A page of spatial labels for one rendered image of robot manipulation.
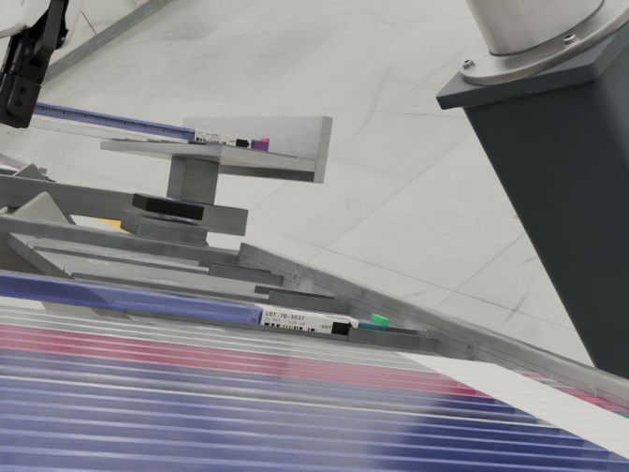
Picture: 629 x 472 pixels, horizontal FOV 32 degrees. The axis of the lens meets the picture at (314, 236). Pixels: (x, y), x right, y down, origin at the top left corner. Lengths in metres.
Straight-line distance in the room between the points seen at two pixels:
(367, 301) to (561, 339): 1.26
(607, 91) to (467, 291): 1.25
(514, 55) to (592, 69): 0.10
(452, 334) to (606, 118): 0.45
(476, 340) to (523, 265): 1.62
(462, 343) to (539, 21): 0.49
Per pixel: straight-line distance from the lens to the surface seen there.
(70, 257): 0.76
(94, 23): 8.53
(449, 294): 2.26
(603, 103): 1.03
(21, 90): 0.97
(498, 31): 1.06
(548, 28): 1.05
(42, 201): 1.08
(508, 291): 2.16
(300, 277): 0.80
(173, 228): 0.89
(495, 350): 0.59
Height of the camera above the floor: 1.04
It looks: 21 degrees down
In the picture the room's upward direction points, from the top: 31 degrees counter-clockwise
